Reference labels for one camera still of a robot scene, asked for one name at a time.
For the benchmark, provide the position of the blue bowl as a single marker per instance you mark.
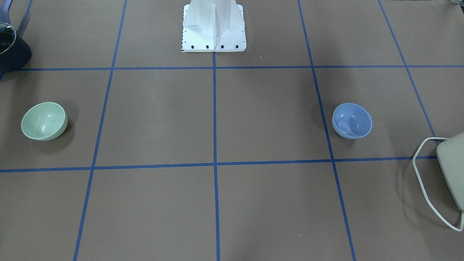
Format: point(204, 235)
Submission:
point(351, 121)

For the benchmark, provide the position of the green bowl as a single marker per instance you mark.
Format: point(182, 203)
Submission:
point(44, 121)

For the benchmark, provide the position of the beige toaster appliance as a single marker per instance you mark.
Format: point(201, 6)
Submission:
point(450, 155)

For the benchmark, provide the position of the dark blue saucepan with lid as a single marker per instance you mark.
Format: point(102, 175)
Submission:
point(14, 51)

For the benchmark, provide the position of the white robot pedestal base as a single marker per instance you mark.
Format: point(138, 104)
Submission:
point(213, 26)

